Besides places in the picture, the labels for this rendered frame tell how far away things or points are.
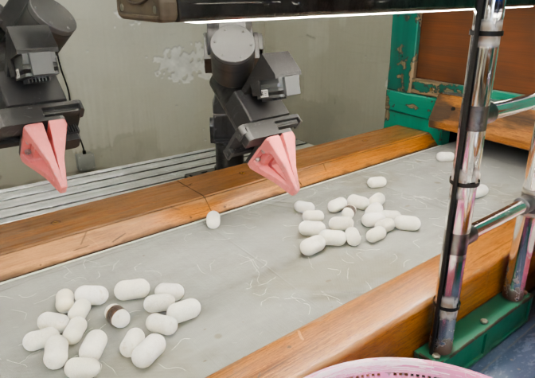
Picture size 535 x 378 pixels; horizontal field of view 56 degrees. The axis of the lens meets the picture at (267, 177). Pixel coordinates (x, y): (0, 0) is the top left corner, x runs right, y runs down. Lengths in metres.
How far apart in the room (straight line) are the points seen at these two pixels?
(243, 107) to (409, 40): 0.60
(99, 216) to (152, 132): 2.07
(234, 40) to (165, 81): 2.13
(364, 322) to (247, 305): 0.13
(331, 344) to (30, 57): 0.42
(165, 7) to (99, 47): 2.26
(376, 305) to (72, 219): 0.43
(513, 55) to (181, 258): 0.73
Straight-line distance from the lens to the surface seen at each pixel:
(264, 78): 0.64
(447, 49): 1.16
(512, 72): 1.09
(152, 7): 0.40
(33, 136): 0.62
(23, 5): 0.68
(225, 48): 0.65
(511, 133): 1.03
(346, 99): 2.57
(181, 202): 0.77
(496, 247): 0.69
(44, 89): 0.66
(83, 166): 2.68
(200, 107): 2.90
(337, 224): 0.72
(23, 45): 0.60
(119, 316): 0.55
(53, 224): 0.74
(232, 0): 0.42
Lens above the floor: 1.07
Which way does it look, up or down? 21 degrees down
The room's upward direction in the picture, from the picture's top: straight up
